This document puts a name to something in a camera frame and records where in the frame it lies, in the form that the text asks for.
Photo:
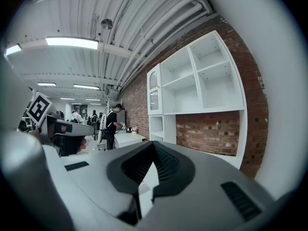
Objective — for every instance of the black picture frame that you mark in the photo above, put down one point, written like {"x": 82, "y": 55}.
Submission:
{"x": 129, "y": 129}

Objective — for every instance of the bundle of white ceiling pipes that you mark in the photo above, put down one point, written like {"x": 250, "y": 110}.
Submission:
{"x": 163, "y": 23}

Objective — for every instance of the round grey ceiling fixture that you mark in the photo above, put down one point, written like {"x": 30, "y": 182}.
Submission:
{"x": 106, "y": 23}

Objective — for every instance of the person's left hand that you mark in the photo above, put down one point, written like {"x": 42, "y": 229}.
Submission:
{"x": 83, "y": 145}

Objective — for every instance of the white hutch shelf unit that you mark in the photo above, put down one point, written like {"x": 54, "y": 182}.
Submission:
{"x": 216, "y": 88}

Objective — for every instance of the small flower pot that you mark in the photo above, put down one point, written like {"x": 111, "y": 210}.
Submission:
{"x": 134, "y": 131}

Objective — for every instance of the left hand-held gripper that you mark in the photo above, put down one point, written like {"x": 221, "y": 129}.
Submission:
{"x": 38, "y": 108}

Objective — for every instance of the rectangular ceiling light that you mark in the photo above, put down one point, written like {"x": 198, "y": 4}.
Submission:
{"x": 13, "y": 50}
{"x": 47, "y": 84}
{"x": 72, "y": 43}
{"x": 86, "y": 86}

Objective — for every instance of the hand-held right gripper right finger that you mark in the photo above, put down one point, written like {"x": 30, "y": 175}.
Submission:
{"x": 204, "y": 196}

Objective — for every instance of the arched glass cabinet door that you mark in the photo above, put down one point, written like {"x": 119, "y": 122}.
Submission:
{"x": 154, "y": 93}

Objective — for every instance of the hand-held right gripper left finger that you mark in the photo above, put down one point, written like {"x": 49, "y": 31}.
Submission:
{"x": 96, "y": 177}

